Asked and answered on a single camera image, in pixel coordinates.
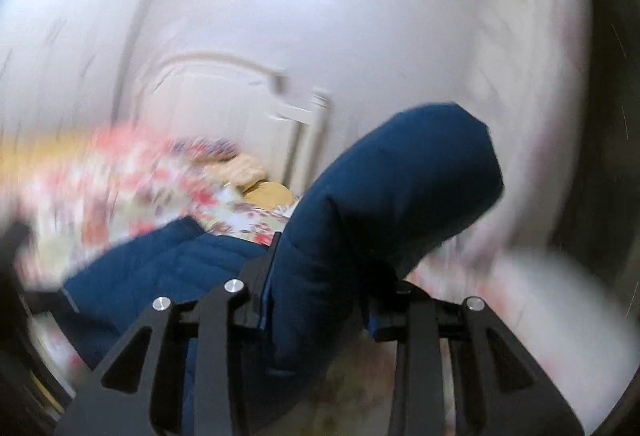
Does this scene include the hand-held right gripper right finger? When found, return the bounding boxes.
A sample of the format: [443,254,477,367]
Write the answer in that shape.
[367,280,587,436]

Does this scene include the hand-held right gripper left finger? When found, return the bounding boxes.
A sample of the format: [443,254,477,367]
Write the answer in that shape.
[54,233,281,436]

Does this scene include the blue padded jacket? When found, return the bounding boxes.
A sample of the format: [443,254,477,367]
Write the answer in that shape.
[62,102,505,436]

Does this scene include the yellow pillow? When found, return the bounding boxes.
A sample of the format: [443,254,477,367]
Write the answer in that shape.
[241,181,297,208]

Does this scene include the beige pillow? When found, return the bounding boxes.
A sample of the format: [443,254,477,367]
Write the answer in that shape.
[202,151,268,189]

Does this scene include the floral bed sheet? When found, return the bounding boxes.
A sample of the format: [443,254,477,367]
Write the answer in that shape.
[0,123,626,436]

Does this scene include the white headboard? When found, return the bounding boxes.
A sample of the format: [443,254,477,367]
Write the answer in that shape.
[114,50,335,199]

